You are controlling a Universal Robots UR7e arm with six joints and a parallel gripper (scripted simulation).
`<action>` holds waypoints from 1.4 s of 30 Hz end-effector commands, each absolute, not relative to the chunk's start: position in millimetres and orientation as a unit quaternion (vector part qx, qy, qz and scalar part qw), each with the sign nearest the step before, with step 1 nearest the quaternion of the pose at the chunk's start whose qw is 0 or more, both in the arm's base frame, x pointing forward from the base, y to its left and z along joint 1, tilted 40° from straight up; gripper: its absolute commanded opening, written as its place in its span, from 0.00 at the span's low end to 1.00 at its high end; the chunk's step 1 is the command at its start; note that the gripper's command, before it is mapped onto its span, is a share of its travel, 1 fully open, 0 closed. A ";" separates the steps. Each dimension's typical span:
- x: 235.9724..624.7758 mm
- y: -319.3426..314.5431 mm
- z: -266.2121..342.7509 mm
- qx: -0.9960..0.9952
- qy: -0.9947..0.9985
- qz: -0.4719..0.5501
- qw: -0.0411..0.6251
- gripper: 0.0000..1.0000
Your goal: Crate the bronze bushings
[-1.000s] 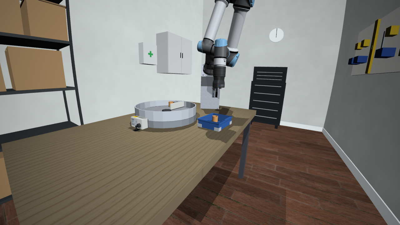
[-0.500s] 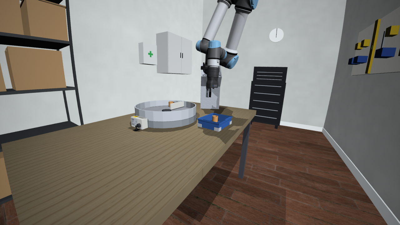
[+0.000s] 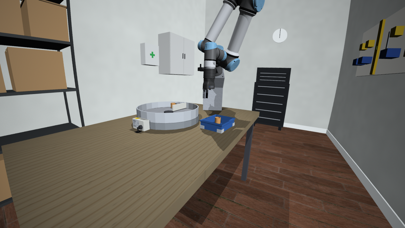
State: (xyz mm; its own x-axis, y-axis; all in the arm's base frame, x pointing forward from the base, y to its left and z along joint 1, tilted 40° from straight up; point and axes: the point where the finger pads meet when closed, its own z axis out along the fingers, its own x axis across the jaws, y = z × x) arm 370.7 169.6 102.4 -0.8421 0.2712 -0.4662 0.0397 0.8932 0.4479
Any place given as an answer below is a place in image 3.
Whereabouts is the blue crate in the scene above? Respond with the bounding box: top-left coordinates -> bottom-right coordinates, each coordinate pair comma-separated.
200,114 -> 235,133

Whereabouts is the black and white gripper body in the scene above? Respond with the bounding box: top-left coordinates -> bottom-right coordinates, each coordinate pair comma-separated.
198,60 -> 216,89

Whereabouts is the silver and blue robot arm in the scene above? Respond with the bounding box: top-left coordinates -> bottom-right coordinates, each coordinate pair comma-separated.
198,0 -> 265,76

